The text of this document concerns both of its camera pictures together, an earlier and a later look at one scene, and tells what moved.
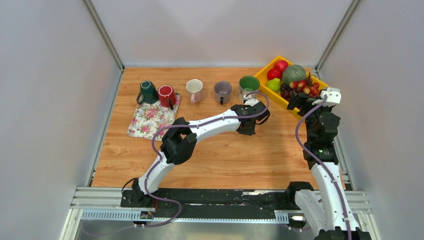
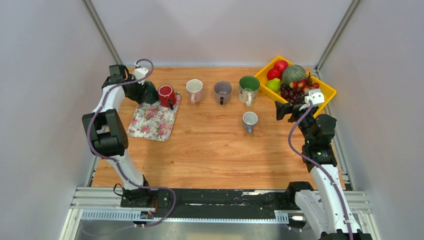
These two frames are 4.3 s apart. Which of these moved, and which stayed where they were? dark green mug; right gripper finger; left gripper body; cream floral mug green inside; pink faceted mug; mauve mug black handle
Moved: left gripper body; right gripper finger
Stayed: cream floral mug green inside; mauve mug black handle; dark green mug; pink faceted mug
